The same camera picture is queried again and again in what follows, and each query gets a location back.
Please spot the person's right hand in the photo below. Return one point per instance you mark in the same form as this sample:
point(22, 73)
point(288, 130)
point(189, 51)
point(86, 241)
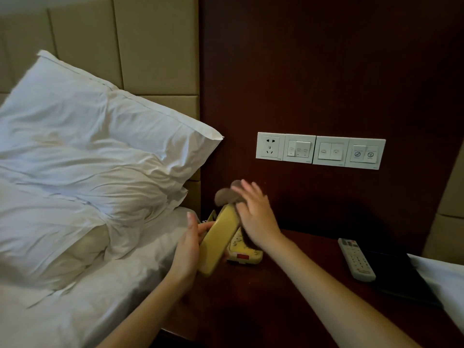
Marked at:
point(257, 217)

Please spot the person's left hand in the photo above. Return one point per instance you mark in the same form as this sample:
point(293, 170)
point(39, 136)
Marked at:
point(186, 250)

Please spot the brown cleaning cloth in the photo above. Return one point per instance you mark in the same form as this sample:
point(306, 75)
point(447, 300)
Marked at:
point(224, 193)

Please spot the white remote control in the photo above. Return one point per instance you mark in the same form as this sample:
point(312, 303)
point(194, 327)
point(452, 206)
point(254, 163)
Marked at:
point(357, 260)

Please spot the dark blue scribbled pouch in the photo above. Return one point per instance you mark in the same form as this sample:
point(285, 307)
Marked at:
point(402, 279)

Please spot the person's left forearm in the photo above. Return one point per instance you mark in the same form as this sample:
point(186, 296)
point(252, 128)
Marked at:
point(137, 315)

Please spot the person's right forearm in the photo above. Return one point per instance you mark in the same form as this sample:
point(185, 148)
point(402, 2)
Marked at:
point(333, 297)

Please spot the dark wooden nightstand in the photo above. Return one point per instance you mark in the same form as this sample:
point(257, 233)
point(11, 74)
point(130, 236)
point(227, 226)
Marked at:
point(290, 304)

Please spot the white bed sheet mattress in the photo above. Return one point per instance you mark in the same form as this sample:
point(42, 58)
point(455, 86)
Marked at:
point(90, 304)

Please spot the crumpled white pillow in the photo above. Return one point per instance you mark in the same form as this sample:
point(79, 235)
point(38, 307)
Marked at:
point(65, 228)

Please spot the smooth white pillow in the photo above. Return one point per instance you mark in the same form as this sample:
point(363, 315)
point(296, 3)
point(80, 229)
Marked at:
point(101, 115)

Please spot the beige padded headboard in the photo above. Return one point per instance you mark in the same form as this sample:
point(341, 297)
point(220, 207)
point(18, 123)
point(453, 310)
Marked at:
point(447, 221)

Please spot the white bed cover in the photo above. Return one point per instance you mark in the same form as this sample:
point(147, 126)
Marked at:
point(442, 282)

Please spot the white socket and switch panel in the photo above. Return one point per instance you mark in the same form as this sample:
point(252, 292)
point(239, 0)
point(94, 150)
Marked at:
point(270, 146)

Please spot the white four-button switch panel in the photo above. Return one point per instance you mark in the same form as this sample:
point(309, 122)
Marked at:
point(355, 152)

